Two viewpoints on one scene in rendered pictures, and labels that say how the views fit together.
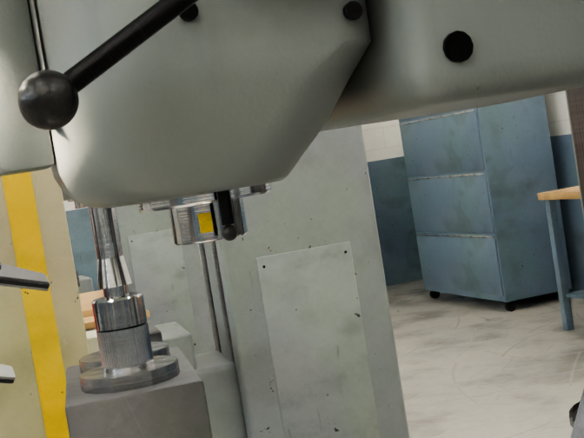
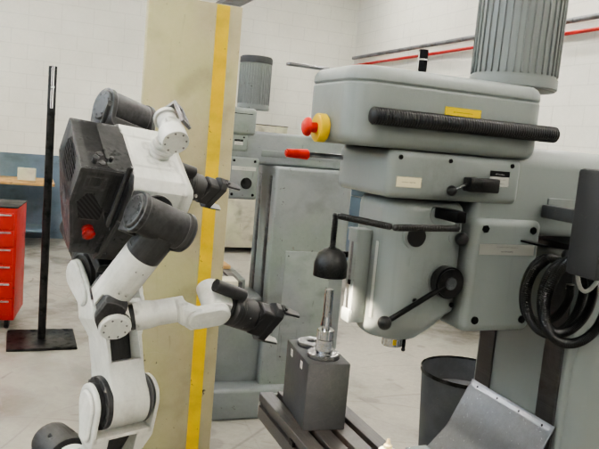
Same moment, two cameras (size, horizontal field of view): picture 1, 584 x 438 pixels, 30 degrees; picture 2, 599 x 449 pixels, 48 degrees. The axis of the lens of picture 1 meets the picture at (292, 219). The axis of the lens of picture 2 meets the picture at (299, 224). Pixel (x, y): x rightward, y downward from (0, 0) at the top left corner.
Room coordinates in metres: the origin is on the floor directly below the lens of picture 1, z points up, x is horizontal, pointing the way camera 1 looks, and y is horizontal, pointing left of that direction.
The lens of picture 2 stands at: (-0.80, 0.43, 1.73)
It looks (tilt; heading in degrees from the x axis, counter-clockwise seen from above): 7 degrees down; 355
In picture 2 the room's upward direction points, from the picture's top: 5 degrees clockwise
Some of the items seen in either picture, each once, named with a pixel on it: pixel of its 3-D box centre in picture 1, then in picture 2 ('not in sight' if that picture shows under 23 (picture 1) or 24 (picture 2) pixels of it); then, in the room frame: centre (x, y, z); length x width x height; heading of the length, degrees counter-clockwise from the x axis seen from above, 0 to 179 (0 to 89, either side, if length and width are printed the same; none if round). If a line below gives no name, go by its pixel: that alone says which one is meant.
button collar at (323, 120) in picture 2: not in sight; (320, 127); (0.63, 0.27, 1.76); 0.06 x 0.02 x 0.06; 17
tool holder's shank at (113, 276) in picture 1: (106, 235); (327, 309); (0.99, 0.17, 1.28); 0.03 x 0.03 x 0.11
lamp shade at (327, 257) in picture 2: not in sight; (331, 261); (0.61, 0.23, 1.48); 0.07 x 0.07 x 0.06
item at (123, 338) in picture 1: (123, 336); (324, 342); (0.99, 0.17, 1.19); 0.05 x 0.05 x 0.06
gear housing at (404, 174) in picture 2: not in sight; (426, 174); (0.71, 0.01, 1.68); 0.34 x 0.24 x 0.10; 107
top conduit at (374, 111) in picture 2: not in sight; (468, 126); (0.57, -0.02, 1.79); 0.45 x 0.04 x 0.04; 107
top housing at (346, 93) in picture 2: not in sight; (422, 115); (0.70, 0.04, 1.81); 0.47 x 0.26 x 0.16; 107
